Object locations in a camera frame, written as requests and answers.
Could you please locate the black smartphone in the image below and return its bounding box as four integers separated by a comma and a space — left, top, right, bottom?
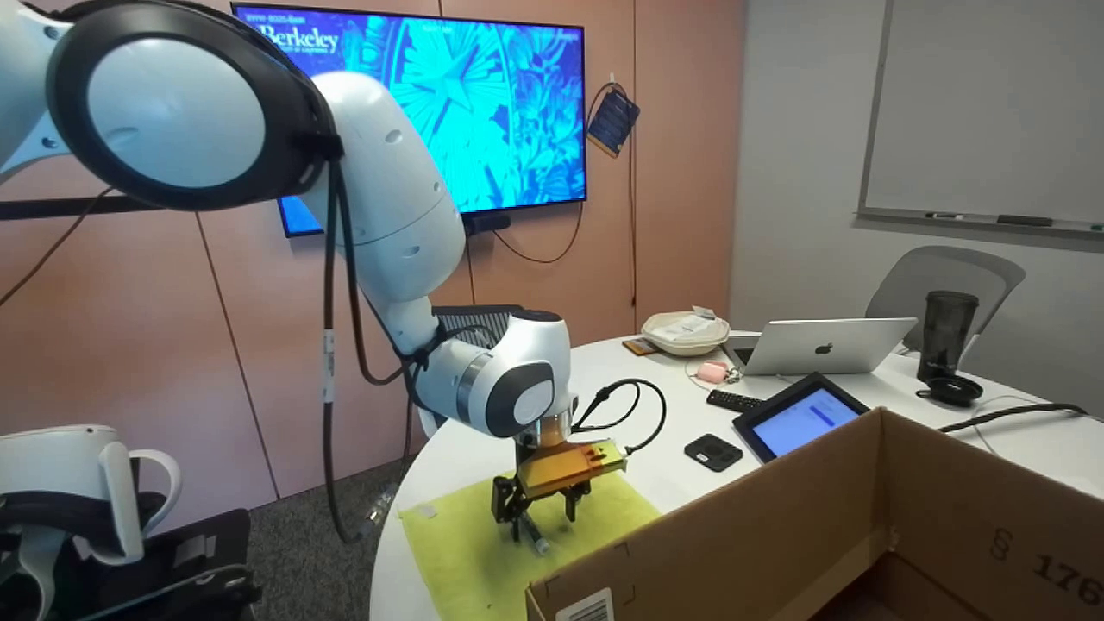
680, 430, 748, 476

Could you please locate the black table cable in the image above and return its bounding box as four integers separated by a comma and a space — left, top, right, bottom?
936, 398, 1091, 438

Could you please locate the whiteboard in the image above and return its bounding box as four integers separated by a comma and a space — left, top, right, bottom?
853, 0, 1104, 255

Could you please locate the white bowl-shaped object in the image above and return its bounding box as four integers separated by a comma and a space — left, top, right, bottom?
637, 302, 736, 363

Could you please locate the brown cardboard box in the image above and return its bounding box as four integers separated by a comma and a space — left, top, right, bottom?
519, 405, 1104, 621

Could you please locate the grey office chair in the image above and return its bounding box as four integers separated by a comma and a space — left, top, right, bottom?
867, 240, 1030, 354

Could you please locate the thin wall cable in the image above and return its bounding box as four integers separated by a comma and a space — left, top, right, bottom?
618, 78, 645, 339

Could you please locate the silver laptop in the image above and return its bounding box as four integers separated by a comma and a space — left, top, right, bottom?
723, 314, 921, 384

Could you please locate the black round puck device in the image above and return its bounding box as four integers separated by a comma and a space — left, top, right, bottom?
913, 368, 987, 411

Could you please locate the black wall-mounted device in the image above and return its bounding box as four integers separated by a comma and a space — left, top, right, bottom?
586, 85, 645, 160

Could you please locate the black equipment case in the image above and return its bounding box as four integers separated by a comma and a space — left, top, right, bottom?
46, 507, 263, 621

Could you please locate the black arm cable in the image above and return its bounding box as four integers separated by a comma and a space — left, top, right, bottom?
318, 160, 674, 546

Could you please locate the brown wrist camera block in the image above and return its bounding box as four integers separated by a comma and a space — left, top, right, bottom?
515, 430, 630, 500

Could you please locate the black cylindrical cup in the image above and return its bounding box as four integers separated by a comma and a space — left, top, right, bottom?
913, 286, 984, 390

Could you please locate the black tablet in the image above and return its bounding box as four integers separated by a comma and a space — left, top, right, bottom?
730, 368, 872, 465

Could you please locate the black remote control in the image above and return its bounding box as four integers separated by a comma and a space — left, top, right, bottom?
702, 386, 770, 418

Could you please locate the black horizontal stand rod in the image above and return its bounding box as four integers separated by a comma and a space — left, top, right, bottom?
0, 191, 153, 225

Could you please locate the wall television screen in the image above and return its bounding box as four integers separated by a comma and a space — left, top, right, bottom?
231, 0, 588, 240

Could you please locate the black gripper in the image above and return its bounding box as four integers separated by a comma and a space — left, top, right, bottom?
490, 465, 596, 551

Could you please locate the white VR headset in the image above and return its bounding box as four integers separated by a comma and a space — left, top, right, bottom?
0, 422, 185, 621

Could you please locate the yellow cloth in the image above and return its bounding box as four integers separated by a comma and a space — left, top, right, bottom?
395, 465, 661, 621

